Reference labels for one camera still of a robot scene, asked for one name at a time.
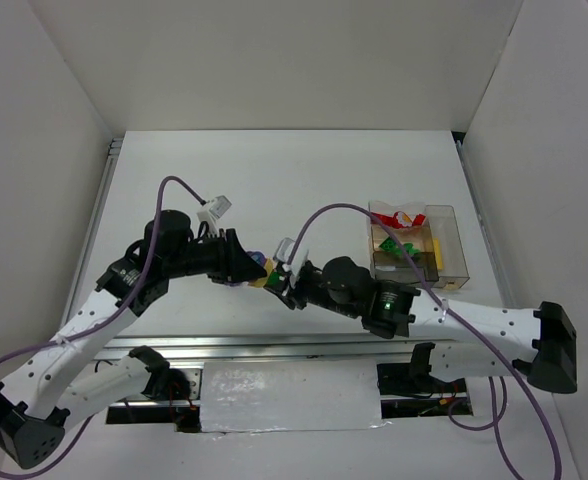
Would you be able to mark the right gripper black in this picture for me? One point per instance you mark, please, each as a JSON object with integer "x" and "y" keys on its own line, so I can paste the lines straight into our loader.
{"x": 290, "y": 288}

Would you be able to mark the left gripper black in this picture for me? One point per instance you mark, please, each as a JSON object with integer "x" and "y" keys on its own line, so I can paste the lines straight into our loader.
{"x": 229, "y": 255}

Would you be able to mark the purple round flower lego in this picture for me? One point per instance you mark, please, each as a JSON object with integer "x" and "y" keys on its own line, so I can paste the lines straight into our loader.
{"x": 259, "y": 258}

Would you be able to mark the small green lego brick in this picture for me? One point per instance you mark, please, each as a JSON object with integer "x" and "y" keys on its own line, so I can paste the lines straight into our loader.
{"x": 275, "y": 278}

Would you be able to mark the red curved lego brick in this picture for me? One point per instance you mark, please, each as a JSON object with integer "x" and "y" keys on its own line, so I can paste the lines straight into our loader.
{"x": 387, "y": 220}

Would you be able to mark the green square lego brick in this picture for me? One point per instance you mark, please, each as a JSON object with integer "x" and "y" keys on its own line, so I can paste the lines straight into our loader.
{"x": 389, "y": 245}
{"x": 399, "y": 250}

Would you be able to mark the small red lego brick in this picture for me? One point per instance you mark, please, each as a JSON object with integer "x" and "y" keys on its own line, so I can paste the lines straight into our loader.
{"x": 418, "y": 220}

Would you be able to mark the long yellow lego plate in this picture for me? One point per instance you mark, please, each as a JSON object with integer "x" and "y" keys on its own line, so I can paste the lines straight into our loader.
{"x": 438, "y": 253}

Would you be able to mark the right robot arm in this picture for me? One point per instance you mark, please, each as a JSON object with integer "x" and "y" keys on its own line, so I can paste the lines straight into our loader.
{"x": 455, "y": 339}

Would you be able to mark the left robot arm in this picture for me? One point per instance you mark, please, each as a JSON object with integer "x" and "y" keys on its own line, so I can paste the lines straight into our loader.
{"x": 45, "y": 397}

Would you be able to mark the white taped panel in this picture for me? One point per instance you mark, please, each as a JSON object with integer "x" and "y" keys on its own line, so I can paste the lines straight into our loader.
{"x": 256, "y": 397}

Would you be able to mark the red flower lego piece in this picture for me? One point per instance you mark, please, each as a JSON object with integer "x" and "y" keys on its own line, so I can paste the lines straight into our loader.
{"x": 404, "y": 219}

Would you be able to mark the amber plastic container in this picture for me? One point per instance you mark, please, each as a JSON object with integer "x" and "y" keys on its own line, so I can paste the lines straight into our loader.
{"x": 420, "y": 237}

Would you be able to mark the clear plastic container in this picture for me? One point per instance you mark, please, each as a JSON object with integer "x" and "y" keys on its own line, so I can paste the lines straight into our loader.
{"x": 411, "y": 209}

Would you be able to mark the tall smoky plastic container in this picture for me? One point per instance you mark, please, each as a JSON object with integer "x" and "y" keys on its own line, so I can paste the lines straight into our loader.
{"x": 443, "y": 225}

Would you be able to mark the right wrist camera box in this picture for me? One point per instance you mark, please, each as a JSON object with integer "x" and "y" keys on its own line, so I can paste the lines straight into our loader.
{"x": 284, "y": 251}

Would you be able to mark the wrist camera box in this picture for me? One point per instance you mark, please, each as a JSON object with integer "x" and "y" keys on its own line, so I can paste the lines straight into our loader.
{"x": 210, "y": 214}
{"x": 284, "y": 251}

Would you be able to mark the aluminium front rail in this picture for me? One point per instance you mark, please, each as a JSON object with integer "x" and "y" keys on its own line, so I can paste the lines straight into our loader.
{"x": 308, "y": 346}

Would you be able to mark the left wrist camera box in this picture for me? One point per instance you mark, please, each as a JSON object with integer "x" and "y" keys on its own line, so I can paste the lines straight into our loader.
{"x": 210, "y": 214}

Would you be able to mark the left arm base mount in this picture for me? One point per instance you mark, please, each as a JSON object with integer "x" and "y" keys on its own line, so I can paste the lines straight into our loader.
{"x": 179, "y": 407}

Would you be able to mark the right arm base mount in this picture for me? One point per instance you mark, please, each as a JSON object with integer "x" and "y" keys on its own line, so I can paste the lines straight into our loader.
{"x": 408, "y": 390}

